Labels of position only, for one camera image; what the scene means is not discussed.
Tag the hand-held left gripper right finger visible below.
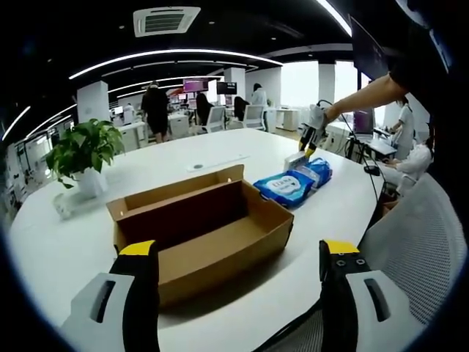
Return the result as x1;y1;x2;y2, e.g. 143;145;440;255
318;239;413;352

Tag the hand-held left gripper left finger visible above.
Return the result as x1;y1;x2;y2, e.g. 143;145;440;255
58;240;161;352

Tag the small white carton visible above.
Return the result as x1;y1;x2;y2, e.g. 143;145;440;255
284;153;312;172

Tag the blue wet wipes soft pack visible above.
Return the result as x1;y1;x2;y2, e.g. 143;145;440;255
292;157;333;191
252;172;318;210

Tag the brown cardboard shoe box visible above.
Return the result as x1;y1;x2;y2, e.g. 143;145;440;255
106;164;295;308

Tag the person's right hand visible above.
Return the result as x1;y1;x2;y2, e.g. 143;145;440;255
324;103;344;122

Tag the dark desk monitor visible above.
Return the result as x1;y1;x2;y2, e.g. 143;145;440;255
353;108;377;135

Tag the white background office chair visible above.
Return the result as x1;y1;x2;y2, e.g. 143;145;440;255
203;106;226;133
244;105;265;130

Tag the large black hanging screen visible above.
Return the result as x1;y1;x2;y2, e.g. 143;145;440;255
350;14;390;80

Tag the straight ceiling light strip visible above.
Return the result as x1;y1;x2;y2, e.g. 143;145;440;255
317;0;352;37

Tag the white table socket strip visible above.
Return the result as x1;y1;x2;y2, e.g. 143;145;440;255
185;155;251;173

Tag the person's black shirt sleeve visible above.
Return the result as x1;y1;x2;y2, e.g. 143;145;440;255
388;21;446;91

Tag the pink lit monitor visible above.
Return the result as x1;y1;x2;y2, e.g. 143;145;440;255
182;78;210;93

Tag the long curved ceiling light strip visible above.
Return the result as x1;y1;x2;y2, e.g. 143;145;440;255
68;49;284;80

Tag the green potted plant white pot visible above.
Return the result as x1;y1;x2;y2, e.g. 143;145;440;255
44;117;126;199

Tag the ceiling air conditioner vent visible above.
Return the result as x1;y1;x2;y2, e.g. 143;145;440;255
133;6;202;38

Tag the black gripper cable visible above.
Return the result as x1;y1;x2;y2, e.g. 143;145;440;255
315;98;389;206

